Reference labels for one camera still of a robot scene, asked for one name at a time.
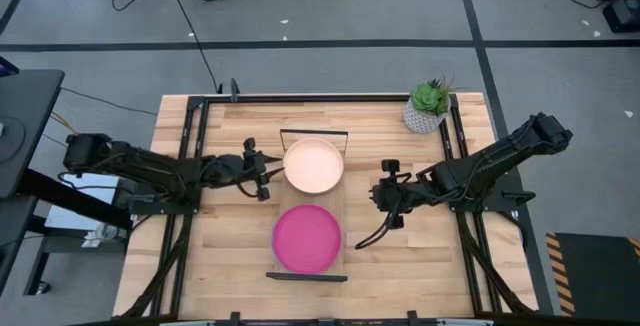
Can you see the black desk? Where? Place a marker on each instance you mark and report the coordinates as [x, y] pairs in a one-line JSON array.
[[27, 116]]

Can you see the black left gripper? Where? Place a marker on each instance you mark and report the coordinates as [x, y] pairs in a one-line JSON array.
[[250, 166]]

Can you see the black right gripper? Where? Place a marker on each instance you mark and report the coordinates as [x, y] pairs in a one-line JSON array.
[[402, 193]]

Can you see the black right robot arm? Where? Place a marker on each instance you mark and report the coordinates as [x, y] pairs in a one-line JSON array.
[[480, 166]]

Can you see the peach plate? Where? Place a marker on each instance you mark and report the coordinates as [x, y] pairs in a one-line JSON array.
[[313, 165]]

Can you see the magenta plate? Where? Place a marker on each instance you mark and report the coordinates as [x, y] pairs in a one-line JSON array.
[[306, 238]]

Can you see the black mat with hazard stripes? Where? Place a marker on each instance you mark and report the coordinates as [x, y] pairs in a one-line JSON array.
[[597, 276]]

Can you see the small blue object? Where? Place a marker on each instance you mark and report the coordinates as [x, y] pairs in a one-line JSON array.
[[7, 68]]

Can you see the black metal stand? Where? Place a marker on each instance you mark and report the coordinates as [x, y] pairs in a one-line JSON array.
[[65, 198]]

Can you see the crumpled clear plastic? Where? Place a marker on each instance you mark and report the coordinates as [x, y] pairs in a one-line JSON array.
[[100, 235]]

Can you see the succulent in white pot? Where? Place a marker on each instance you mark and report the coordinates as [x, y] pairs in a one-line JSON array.
[[427, 100]]

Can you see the black equipment box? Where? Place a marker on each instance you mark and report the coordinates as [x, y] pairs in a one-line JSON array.
[[625, 16]]

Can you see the black metal table frame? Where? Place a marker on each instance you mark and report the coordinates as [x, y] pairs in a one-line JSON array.
[[192, 116]]

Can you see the white flat box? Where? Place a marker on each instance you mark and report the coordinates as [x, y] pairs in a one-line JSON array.
[[100, 186]]

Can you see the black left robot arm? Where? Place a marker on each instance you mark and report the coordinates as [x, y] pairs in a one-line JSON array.
[[150, 168]]

